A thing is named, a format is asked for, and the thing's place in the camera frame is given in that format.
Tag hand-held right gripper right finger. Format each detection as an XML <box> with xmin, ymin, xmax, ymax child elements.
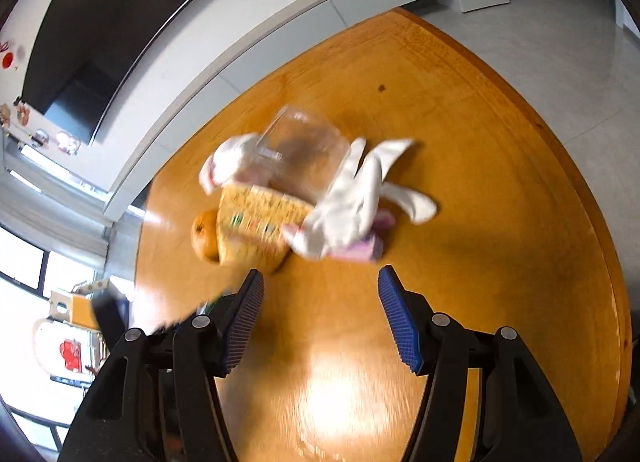
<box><xmin>377</xmin><ymin>264</ymin><xmax>583</xmax><ymax>462</ymax></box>

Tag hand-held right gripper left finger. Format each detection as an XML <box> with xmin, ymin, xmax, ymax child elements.
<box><xmin>57</xmin><ymin>268</ymin><xmax>266</xmax><ymax>462</ymax></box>

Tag pink small packet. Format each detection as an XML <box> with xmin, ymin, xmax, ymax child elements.
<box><xmin>330</xmin><ymin>209</ymin><xmax>386</xmax><ymax>263</ymax></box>

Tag orange fruit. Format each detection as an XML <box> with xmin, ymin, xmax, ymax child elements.
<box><xmin>191</xmin><ymin>209</ymin><xmax>223</xmax><ymax>261</ymax></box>

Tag yellow patterned paper cup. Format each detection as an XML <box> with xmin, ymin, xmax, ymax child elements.
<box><xmin>216</xmin><ymin>182</ymin><xmax>321</xmax><ymax>273</ymax></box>

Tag white knit glove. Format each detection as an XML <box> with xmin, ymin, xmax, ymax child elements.
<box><xmin>282</xmin><ymin>137</ymin><xmax>438</xmax><ymax>260</ymax></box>
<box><xmin>199</xmin><ymin>134</ymin><xmax>261</xmax><ymax>193</ymax></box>

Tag clear plastic jar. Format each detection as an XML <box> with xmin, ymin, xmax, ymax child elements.
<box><xmin>252</xmin><ymin>104</ymin><xmax>353</xmax><ymax>205</ymax></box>

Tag white red toy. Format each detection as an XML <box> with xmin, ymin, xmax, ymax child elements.
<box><xmin>32</xmin><ymin>319</ymin><xmax>101</xmax><ymax>385</ymax></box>

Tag yellow white toy house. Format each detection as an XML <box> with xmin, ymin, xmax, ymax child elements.
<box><xmin>47</xmin><ymin>279</ymin><xmax>111</xmax><ymax>330</ymax></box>

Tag white low cabinet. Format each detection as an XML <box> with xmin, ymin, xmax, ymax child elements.
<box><xmin>102</xmin><ymin>0</ymin><xmax>458</xmax><ymax>225</ymax></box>

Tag window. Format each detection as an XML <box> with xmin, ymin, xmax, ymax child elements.
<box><xmin>0</xmin><ymin>142</ymin><xmax>111</xmax><ymax>443</ymax></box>

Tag black television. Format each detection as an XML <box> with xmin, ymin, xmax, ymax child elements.
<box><xmin>20</xmin><ymin>0</ymin><xmax>226</xmax><ymax>145</ymax></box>

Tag white cloud wall sticker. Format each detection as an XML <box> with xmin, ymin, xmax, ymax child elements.
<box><xmin>55</xmin><ymin>129</ymin><xmax>82</xmax><ymax>155</ymax></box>

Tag red round wall sticker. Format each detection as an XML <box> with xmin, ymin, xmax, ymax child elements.
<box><xmin>0</xmin><ymin>39</ymin><xmax>28</xmax><ymax>73</ymax></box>

